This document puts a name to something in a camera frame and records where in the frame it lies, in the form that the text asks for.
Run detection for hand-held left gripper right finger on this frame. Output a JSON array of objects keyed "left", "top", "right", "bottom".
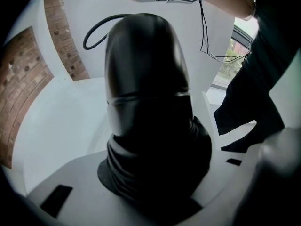
[{"left": 190, "top": 128, "right": 301, "bottom": 226}]

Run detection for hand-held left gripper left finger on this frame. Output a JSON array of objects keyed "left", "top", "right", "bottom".
[{"left": 27, "top": 150, "right": 132, "bottom": 226}]

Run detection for person's black trousers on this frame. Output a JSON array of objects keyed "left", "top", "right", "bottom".
[{"left": 213, "top": 32, "right": 301, "bottom": 153}]

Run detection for person's black shirt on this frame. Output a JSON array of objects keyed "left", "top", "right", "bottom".
[{"left": 253, "top": 0, "right": 301, "bottom": 63}]

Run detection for black framed window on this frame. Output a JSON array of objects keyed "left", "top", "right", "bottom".
[{"left": 211, "top": 17, "right": 254, "bottom": 89}]

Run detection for white table top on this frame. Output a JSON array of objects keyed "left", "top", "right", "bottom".
[{"left": 23, "top": 75, "right": 109, "bottom": 108}]

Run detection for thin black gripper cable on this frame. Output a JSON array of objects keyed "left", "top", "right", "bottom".
[{"left": 198, "top": 0, "right": 250, "bottom": 63}]

